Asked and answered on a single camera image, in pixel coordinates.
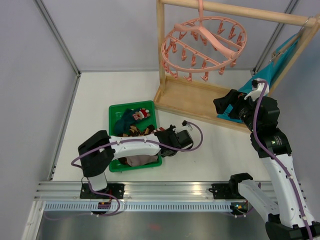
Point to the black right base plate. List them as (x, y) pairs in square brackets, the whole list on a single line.
[(222, 191)]

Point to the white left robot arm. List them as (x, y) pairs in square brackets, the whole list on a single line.
[(98, 151)]

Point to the aluminium mounting rail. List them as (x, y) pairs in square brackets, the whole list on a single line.
[(190, 191)]

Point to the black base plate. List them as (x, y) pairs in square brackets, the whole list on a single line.
[(222, 191), (115, 189)]

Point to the green plastic tray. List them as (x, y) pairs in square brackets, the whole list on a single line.
[(115, 112)]

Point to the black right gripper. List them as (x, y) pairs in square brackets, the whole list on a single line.
[(223, 102)]

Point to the dark teal christmas sock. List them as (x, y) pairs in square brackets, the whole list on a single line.
[(130, 117)]

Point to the grey sock red striped cuff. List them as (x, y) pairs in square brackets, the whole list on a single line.
[(140, 160)]

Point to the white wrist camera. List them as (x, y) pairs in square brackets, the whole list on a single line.
[(184, 126), (260, 87)]

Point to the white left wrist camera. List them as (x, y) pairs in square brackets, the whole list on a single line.
[(184, 126)]

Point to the wooden hanging rack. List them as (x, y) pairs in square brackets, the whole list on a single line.
[(194, 99)]

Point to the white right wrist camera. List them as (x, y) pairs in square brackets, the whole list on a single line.
[(260, 87)]

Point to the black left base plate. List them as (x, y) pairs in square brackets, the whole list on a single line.
[(115, 189)]

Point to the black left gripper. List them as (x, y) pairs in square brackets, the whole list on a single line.
[(170, 130)]

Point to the pink round clip hanger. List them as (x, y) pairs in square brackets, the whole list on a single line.
[(203, 44)]

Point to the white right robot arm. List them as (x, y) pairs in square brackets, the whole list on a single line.
[(287, 218)]

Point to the white slotted cable duct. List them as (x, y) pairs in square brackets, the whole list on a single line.
[(136, 206)]

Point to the brown argyle sock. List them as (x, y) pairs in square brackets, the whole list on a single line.
[(134, 131)]

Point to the teal cloth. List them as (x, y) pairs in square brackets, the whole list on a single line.
[(270, 72)]

